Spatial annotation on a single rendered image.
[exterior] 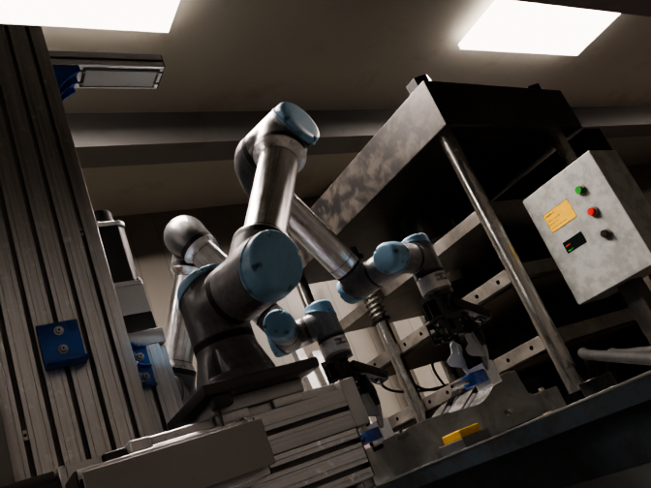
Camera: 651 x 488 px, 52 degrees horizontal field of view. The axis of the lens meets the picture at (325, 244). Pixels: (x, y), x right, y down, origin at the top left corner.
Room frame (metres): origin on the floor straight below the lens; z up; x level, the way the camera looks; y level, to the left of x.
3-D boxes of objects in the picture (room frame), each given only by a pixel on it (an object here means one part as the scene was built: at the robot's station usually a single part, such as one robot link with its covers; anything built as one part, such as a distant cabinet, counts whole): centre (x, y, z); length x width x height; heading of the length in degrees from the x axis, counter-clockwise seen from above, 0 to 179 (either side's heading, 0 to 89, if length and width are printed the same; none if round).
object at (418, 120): (2.86, -0.46, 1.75); 1.30 x 0.84 x 0.61; 39
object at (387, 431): (1.72, 0.09, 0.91); 0.13 x 0.05 x 0.05; 129
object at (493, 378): (1.57, -0.19, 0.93); 0.13 x 0.05 x 0.05; 129
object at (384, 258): (1.52, -0.13, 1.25); 0.11 x 0.11 x 0.08; 54
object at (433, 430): (1.85, -0.16, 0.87); 0.50 x 0.26 x 0.14; 129
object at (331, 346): (1.73, 0.08, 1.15); 0.08 x 0.08 x 0.05
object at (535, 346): (2.90, -0.50, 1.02); 1.10 x 0.74 x 0.05; 39
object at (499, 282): (2.90, -0.50, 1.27); 1.10 x 0.74 x 0.05; 39
